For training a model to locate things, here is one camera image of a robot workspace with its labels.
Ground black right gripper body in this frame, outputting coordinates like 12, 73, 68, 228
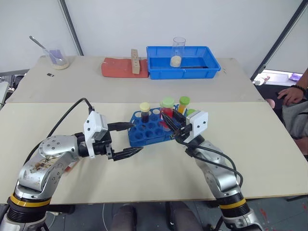
171, 123, 193, 145

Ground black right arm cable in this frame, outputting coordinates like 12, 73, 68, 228
176, 139, 244, 189

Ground blue plastic bin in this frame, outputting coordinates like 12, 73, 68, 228
146, 45, 222, 80

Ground grey metal pole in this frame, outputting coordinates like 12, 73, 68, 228
58, 0, 85, 56

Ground red tube green cap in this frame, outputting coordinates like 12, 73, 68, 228
160, 96, 176, 119

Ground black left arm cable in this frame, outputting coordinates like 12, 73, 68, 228
24, 97, 94, 169

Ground red loose test tube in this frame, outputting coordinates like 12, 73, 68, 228
64, 160, 78, 172

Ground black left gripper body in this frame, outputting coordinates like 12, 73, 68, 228
92, 123, 116, 161

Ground glass beaker with grains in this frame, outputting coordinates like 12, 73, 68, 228
42, 46, 71, 71

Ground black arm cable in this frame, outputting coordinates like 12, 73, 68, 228
176, 139, 244, 189
24, 97, 94, 169

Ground dark red tube yellow cap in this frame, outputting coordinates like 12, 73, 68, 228
140, 102, 151, 124

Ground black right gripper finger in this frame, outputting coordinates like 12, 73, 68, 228
171, 110, 188, 128
161, 111, 180, 136

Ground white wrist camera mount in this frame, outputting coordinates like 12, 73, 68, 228
83, 111, 109, 159
186, 111, 209, 143

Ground dark grey frame pole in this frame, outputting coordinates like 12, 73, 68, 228
250, 0, 308, 82

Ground blue test tube rack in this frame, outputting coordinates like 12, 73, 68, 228
127, 103, 192, 148

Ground black bead bracelet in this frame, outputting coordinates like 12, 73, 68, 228
290, 84, 308, 94

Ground clear cup with grains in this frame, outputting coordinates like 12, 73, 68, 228
170, 37, 187, 68

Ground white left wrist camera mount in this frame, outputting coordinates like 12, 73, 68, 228
83, 111, 109, 159

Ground person's bare hand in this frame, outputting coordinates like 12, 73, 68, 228
277, 87, 308, 106

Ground red cloth mat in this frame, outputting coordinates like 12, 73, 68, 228
101, 57, 150, 78

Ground orange tube green cap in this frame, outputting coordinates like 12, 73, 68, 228
178, 96, 191, 114

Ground grey trousers of person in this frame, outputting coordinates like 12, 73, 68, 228
281, 100, 308, 141

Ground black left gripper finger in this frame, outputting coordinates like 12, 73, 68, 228
112, 122, 136, 132
113, 146, 144, 162

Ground wooden block with holes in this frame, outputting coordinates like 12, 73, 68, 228
130, 49, 141, 75

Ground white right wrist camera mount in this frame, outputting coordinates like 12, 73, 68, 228
186, 111, 209, 143

